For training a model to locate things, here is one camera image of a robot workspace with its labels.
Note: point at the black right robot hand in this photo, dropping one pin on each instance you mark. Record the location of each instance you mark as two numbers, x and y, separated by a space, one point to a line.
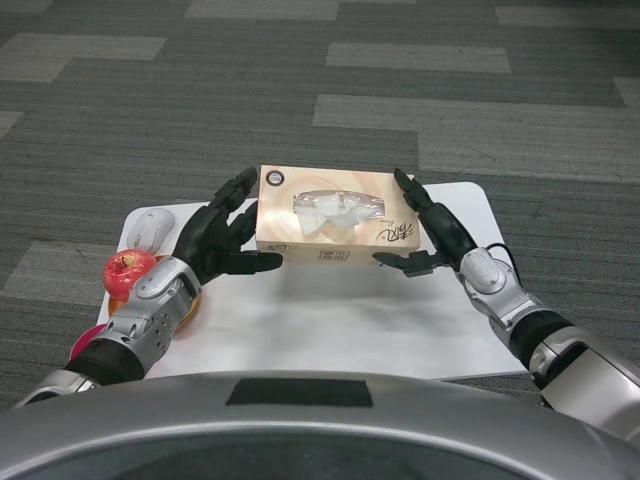
450 235

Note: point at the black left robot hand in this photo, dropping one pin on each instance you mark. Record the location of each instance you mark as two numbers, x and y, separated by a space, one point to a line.
210 240

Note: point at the beige tissue box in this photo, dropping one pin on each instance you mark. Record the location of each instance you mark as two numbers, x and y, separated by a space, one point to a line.
280 220

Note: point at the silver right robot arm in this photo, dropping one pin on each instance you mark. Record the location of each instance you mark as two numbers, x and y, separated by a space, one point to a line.
487 272

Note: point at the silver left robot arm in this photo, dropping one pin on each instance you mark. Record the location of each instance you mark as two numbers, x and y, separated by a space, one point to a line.
155 295

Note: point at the white computer mouse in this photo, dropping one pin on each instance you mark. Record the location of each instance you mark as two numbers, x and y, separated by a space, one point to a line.
147 227

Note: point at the red apple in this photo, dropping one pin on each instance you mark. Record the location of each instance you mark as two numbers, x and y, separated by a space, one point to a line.
125 275

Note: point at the orange plastic plate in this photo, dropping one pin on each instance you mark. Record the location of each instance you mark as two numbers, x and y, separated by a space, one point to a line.
116 300

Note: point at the pink plate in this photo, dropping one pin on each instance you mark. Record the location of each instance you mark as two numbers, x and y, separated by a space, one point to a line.
85 342

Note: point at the silver robot chest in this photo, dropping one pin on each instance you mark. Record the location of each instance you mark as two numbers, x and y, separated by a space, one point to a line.
150 430

